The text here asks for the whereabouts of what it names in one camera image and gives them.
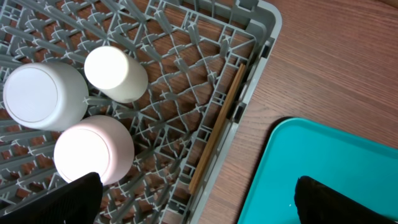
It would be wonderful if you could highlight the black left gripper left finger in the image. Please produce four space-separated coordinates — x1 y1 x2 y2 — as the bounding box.
1 172 103 224

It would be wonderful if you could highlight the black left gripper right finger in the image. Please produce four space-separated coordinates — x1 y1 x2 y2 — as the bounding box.
294 176 395 224

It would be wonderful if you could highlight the grey bowl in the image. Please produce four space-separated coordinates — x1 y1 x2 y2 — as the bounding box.
2 62 89 131

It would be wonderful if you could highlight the wooden chopstick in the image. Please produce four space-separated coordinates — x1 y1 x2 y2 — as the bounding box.
188 63 246 194

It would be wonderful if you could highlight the grey dishwasher rack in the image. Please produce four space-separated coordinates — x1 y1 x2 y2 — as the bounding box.
1 0 282 223

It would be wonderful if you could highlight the teal serving tray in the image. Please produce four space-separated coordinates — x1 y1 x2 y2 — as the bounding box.
238 118 397 223

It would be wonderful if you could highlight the pink cup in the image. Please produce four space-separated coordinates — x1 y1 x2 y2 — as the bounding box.
53 115 135 185

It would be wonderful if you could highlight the white cup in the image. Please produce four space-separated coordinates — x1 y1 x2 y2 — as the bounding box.
84 46 149 103

